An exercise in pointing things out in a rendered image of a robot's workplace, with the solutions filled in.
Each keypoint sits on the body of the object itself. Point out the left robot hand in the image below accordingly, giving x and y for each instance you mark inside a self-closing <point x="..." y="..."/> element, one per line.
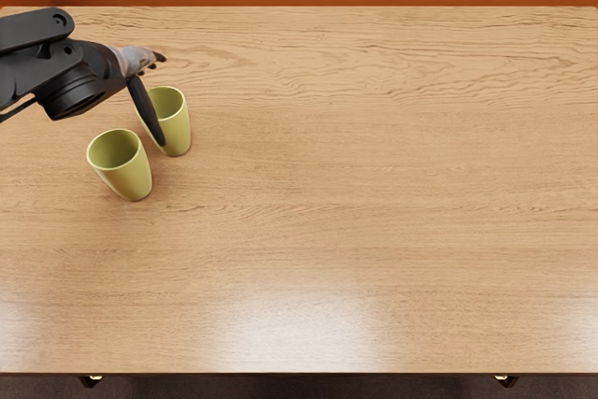
<point x="135" y="59"/>

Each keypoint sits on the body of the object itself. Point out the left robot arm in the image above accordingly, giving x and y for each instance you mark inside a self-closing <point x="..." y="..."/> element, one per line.
<point x="56" y="69"/>

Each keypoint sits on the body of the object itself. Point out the green cup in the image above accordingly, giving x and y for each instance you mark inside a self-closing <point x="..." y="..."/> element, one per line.
<point x="126" y="175"/>
<point x="175" y="130"/>

